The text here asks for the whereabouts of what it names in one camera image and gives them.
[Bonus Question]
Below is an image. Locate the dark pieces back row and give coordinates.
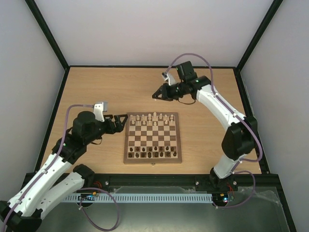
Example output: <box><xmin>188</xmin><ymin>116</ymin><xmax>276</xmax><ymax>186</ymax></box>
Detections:
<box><xmin>127</xmin><ymin>146</ymin><xmax>177</xmax><ymax>152</ymax></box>

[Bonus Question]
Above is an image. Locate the grey slotted cable duct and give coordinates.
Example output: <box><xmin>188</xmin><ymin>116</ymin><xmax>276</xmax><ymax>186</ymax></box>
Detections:
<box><xmin>63</xmin><ymin>193</ymin><xmax>212</xmax><ymax>203</ymax></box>

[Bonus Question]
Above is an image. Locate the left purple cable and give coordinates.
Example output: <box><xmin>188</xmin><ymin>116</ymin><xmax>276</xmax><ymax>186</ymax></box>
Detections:
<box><xmin>2</xmin><ymin>104</ymin><xmax>120</xmax><ymax>230</ymax></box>

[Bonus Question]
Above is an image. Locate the black aluminium frame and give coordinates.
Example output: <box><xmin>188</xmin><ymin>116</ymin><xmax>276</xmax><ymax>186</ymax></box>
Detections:
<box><xmin>4</xmin><ymin>0</ymin><xmax>297</xmax><ymax>232</ymax></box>

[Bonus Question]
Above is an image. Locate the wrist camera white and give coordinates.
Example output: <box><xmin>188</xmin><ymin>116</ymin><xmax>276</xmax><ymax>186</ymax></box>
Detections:
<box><xmin>162</xmin><ymin>72</ymin><xmax>176</xmax><ymax>86</ymax></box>
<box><xmin>93</xmin><ymin>101</ymin><xmax>108</xmax><ymax>122</ymax></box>

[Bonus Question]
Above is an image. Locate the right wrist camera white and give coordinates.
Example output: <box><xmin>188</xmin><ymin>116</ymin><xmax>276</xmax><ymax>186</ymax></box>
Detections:
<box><xmin>162</xmin><ymin>72</ymin><xmax>176</xmax><ymax>86</ymax></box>

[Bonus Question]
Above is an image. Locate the dark pieces front row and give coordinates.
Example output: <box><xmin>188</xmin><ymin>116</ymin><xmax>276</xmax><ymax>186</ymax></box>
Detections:
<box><xmin>127</xmin><ymin>151</ymin><xmax>178</xmax><ymax>159</ymax></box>

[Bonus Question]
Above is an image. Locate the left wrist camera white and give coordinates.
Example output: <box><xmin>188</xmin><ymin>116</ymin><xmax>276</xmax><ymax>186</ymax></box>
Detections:
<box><xmin>93</xmin><ymin>101</ymin><xmax>108</xmax><ymax>122</ymax></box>

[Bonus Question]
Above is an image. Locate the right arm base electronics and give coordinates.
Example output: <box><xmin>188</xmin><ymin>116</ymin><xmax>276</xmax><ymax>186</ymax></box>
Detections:
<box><xmin>212</xmin><ymin>184</ymin><xmax>235</xmax><ymax>208</ymax></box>

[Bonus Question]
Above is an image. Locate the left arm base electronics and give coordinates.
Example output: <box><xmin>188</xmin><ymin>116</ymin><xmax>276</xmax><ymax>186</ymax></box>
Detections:
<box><xmin>78</xmin><ymin>181</ymin><xmax>102</xmax><ymax>207</ymax></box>

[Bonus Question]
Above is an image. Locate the wooden chess board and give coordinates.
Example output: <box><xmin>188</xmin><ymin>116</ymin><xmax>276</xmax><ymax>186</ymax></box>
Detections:
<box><xmin>124</xmin><ymin>112</ymin><xmax>182</xmax><ymax>164</ymax></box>

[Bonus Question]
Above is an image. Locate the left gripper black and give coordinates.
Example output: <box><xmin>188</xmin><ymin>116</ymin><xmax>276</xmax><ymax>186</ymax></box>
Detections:
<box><xmin>85</xmin><ymin>114</ymin><xmax>129</xmax><ymax>144</ymax></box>

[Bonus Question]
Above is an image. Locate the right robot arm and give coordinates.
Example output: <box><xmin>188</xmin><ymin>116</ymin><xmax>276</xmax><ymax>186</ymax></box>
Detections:
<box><xmin>152</xmin><ymin>61</ymin><xmax>263</xmax><ymax>189</ymax></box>

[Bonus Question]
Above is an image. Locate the dark pieces row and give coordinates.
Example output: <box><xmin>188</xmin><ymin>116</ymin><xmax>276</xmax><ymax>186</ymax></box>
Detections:
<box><xmin>127</xmin><ymin>146</ymin><xmax>177</xmax><ymax>152</ymax></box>
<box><xmin>127</xmin><ymin>151</ymin><xmax>178</xmax><ymax>159</ymax></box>

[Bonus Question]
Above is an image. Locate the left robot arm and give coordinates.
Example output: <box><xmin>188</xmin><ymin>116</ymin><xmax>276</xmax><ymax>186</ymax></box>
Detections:
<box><xmin>0</xmin><ymin>111</ymin><xmax>128</xmax><ymax>232</ymax></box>

